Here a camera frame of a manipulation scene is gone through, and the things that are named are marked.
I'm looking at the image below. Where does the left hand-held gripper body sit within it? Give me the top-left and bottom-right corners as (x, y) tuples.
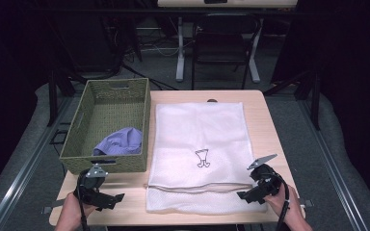
(75, 163), (110, 208)

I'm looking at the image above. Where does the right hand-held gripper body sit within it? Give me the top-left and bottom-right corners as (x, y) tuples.
(246, 153), (284, 205)

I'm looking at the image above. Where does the purple cloth garment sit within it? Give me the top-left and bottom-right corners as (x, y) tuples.
(92, 126), (144, 157)

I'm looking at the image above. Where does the green woven basket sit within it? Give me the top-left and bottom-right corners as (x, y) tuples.
(59, 77), (152, 175)

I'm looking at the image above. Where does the white mesh laundry bag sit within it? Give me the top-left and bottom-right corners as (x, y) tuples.
(145, 101), (269, 216)

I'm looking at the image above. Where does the person's right hand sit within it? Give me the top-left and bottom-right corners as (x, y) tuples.
(263, 183), (300, 223)

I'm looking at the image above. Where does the person's left hand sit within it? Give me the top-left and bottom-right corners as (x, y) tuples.
(62, 192), (98, 222)

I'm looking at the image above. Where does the black metal stand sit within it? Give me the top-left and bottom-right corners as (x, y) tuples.
(45, 61), (78, 128)
(263, 68), (323, 131)

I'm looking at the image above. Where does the black folding chair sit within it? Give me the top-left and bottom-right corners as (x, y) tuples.
(191, 13), (262, 90)

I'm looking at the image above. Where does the white desk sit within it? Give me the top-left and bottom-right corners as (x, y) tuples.
(157, 0), (299, 84)

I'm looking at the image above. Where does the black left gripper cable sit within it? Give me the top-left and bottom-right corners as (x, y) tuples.
(76, 184), (91, 231)

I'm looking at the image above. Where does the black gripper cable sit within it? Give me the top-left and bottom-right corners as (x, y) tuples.
(274, 174), (291, 231)
(76, 184), (91, 231)

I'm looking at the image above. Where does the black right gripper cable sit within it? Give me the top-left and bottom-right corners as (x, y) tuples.
(274, 174), (291, 231)

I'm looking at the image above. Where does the grey metal table bracket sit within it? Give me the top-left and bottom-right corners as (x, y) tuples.
(41, 197), (67, 215)
(298, 198), (314, 209)

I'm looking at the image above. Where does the metal floor rail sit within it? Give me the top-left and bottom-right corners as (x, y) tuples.
(0, 95), (75, 231)
(297, 95), (370, 231)

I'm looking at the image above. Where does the black floor cable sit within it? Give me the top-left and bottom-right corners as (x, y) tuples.
(119, 62), (178, 91)

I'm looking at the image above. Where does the white floor cable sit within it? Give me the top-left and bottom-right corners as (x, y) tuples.
(139, 39), (194, 58)

